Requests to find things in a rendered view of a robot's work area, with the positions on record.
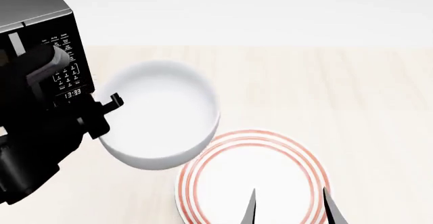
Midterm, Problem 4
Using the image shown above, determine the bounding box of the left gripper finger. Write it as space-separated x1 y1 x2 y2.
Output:
100 92 125 116

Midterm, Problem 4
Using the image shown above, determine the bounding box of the black microwave oven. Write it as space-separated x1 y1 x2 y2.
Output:
0 0 97 131

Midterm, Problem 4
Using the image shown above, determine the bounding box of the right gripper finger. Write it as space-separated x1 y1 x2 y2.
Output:
240 187 257 224
322 186 349 224

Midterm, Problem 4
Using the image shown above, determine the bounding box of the white plate with red rings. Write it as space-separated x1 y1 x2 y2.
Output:
174 129 332 224

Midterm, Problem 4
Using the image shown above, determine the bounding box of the white round bowl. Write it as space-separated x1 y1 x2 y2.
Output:
96 60 221 171

